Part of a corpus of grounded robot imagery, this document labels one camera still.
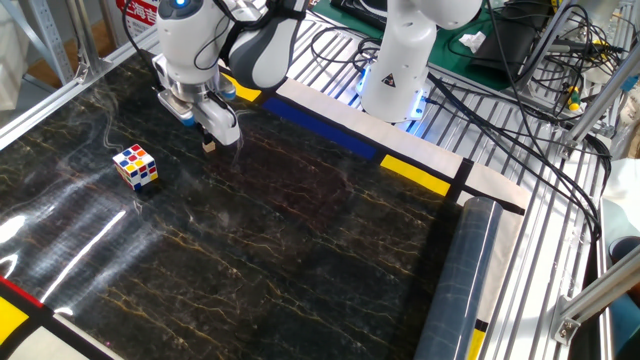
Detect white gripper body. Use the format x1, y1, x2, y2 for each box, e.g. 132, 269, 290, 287
152, 53, 242, 147

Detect Rubik's cube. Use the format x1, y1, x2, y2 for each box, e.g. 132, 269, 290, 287
111, 143, 160, 192

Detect red sign white characters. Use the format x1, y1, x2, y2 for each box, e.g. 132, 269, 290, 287
115, 0, 162, 27

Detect black marble vinyl sheet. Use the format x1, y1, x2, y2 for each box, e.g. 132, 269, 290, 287
0, 52, 504, 360

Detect black keyboard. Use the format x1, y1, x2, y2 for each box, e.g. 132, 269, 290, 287
329, 0, 391, 31

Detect perforated grey steel angle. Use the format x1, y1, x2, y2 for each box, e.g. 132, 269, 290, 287
0, 0, 76, 86

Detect green cutting mat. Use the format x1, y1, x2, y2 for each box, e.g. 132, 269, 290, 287
312, 0, 531, 92

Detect crumpled white tissue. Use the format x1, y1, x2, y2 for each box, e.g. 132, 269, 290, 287
458, 30, 488, 55

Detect black pouch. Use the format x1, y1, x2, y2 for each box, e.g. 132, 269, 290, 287
469, 0, 541, 79

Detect yellow green screwdriver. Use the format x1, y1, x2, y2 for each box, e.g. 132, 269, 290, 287
566, 84, 583, 113

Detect dark teal stool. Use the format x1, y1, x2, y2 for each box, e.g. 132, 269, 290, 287
607, 234, 640, 356

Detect black camera cable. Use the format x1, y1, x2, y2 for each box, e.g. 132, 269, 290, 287
122, 0, 239, 126

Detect grey camera with blue cap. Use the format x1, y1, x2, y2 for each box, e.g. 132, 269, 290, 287
158, 89, 197, 127

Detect looped black cable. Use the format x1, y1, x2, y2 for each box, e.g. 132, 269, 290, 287
309, 24, 389, 74

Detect aluminium frame post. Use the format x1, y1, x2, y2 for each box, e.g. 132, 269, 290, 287
67, 0, 114, 76
564, 44, 640, 147

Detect black base cable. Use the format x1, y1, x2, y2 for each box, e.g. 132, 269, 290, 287
424, 69, 614, 241
424, 94, 604, 236

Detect black cable tangle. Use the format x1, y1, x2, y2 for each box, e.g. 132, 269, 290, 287
529, 0, 629, 109

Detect aluminium beam with bracket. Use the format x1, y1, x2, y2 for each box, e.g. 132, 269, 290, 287
549, 254, 640, 347

